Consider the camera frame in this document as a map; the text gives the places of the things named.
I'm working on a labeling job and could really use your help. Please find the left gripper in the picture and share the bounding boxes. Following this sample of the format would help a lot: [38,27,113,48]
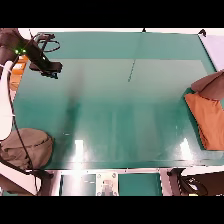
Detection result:
[28,59,64,80]

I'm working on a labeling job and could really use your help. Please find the brown garment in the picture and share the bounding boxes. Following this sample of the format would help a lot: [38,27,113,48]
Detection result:
[190,69,224,101]

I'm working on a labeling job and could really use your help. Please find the orange garment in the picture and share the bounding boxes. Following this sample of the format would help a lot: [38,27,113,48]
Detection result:
[183,92,224,152]

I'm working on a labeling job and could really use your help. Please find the black cable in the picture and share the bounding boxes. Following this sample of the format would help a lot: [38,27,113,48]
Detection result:
[32,32,62,54]
[7,59,37,172]

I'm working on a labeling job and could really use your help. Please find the silver frame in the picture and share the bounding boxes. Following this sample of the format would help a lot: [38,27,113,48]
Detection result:
[45,165,224,197]

